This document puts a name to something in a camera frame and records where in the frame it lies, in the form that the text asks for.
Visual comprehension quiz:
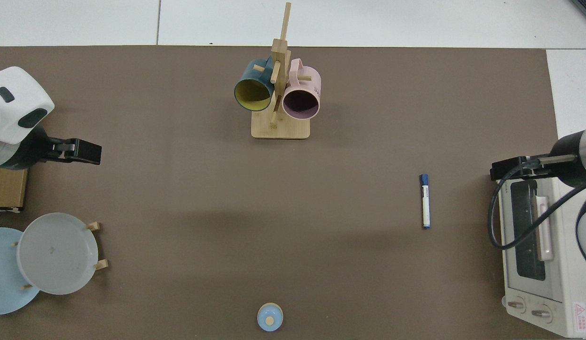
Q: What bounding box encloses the dark teal mug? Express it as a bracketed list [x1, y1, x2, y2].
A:
[234, 58, 275, 112]

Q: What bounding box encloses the pink mug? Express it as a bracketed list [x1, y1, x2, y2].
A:
[282, 58, 322, 120]

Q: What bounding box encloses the brown table cloth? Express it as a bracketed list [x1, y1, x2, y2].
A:
[0, 45, 560, 340]

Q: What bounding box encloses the light blue plate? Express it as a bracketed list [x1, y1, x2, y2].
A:
[0, 228, 41, 315]

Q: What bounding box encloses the arm black gripper cable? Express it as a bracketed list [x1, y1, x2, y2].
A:
[487, 164, 586, 251]

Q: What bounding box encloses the wooden cup stand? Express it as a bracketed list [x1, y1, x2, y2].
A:
[251, 2, 311, 140]

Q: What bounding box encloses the grey plate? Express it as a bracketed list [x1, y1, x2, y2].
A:
[17, 212, 99, 296]

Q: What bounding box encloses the pale toaster oven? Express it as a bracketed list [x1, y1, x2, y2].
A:
[496, 176, 586, 338]

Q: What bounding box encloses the blue and white marker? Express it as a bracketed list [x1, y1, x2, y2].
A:
[419, 174, 431, 230]

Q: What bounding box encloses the wooden plate rack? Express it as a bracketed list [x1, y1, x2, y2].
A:
[12, 221, 109, 289]

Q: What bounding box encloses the wire basket with wooden floor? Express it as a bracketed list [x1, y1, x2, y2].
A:
[0, 168, 28, 213]

